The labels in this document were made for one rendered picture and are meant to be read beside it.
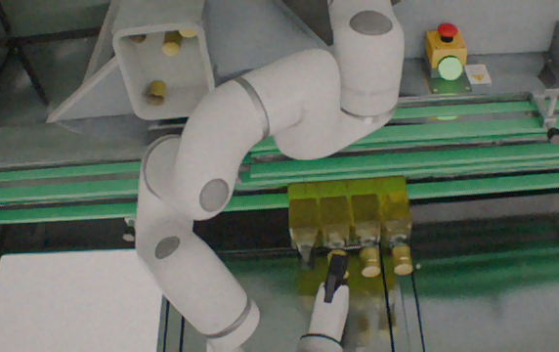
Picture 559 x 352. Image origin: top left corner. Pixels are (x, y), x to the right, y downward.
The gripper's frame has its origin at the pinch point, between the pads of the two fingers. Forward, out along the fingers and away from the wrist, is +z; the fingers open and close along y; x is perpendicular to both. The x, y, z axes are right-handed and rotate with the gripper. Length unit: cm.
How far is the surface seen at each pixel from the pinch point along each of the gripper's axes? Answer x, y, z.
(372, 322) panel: -7.2, -12.4, -2.6
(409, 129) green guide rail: -9.2, 13.9, 23.9
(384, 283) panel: -8.1, -13.4, 7.3
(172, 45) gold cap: 36, 27, 26
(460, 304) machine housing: -24.2, -15.8, 6.2
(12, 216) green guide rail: 73, -4, 1
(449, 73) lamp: -15.4, 19.3, 35.0
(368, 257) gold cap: -5.0, 2.0, 2.5
